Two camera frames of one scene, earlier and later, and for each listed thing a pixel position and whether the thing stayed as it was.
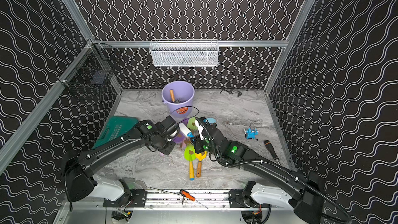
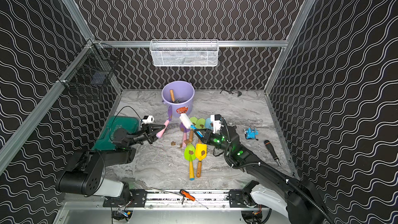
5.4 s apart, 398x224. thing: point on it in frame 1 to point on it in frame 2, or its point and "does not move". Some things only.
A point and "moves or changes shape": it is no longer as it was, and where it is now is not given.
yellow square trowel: [200, 156] does not move
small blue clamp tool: [250, 134] does not move
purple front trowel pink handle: [179, 139] moves or changes shape
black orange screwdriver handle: [271, 150] does not move
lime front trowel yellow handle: [190, 155] does not move
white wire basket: [184, 53] does not move
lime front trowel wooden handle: [172, 95] does not move
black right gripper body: [201, 146] to [216, 140]
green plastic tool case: [116, 126] does not move
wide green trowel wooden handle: [191, 124] to [190, 135]
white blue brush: [185, 130] to [187, 122]
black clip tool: [232, 92] does not move
